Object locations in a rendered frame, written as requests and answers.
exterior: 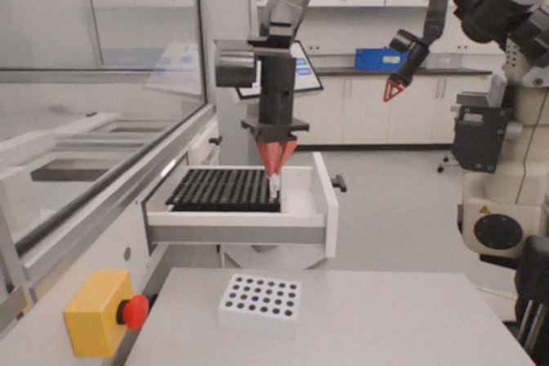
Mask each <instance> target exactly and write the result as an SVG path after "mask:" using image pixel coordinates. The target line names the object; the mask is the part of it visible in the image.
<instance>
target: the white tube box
mask: <svg viewBox="0 0 549 366"><path fill-rule="evenodd" d="M301 301H302V282H297V281H291V280H283V279H271V278H265V277H257V276H251V275H244V274H233V276H232V278H231V280H230V284H229V286H228V288H226V290H225V292H224V296H223V298H222V299H221V302H220V305H219V307H218V320H219V328H228V329H233V330H239V331H244V332H250V333H260V334H265V335H266V336H271V337H282V338H287V339H293V340H296V336H297V331H298V325H299V319H300V312H301Z"/></svg>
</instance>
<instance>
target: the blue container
mask: <svg viewBox="0 0 549 366"><path fill-rule="evenodd" d="M410 50H411V48H410V49H409V50H408V52H407V54H404V55H400V54H399V53H398V52H397V51H395V50H393V49H390V48H356V49H355V65H354V67H355V68H356V69H362V70H397V69H398V68H399V67H400V64H401V63H402V61H404V59H405V58H406V57H407V55H408V53H409V51H410Z"/></svg>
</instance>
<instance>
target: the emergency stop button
mask: <svg viewBox="0 0 549 366"><path fill-rule="evenodd" d="M148 303H149V301H147V298H146V297H145V296H144V295H140V294H138V295H135V296H133V297H132V299H131V301H130V303H127V304H126V305H125V306H124V308H123V321H126V326H127V328H129V329H130V330H137V329H140V328H141V327H142V326H143V325H144V324H145V320H146V317H147V314H148Z"/></svg>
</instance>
